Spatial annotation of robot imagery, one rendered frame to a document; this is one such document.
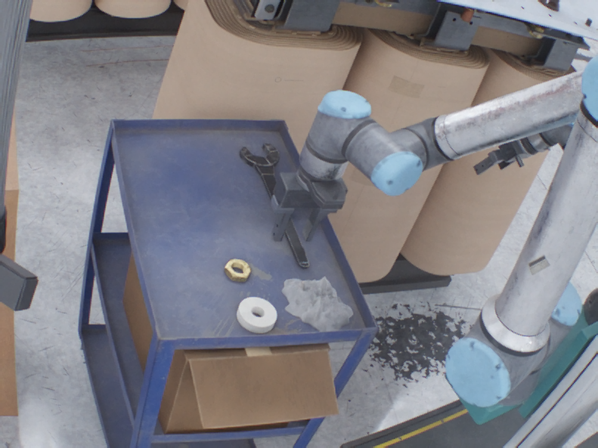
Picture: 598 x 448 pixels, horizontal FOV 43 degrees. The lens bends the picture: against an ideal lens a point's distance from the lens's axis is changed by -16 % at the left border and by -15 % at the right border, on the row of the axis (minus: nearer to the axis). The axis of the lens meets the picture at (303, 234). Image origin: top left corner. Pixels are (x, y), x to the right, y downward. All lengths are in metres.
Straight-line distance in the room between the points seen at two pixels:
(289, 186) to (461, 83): 0.81
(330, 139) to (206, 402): 0.54
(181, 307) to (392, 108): 0.95
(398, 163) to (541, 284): 0.36
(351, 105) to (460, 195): 1.20
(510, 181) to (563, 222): 1.45
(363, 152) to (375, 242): 1.13
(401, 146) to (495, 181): 1.19
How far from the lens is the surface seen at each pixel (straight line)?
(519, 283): 1.39
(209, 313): 1.60
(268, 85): 2.08
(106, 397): 2.34
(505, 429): 2.47
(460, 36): 2.27
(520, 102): 1.47
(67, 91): 3.58
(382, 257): 2.72
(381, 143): 1.53
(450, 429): 2.37
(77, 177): 3.13
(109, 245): 2.18
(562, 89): 1.42
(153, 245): 1.69
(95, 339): 2.46
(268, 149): 1.98
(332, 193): 1.64
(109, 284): 2.09
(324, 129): 1.58
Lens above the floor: 2.06
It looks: 41 degrees down
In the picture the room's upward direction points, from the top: 23 degrees clockwise
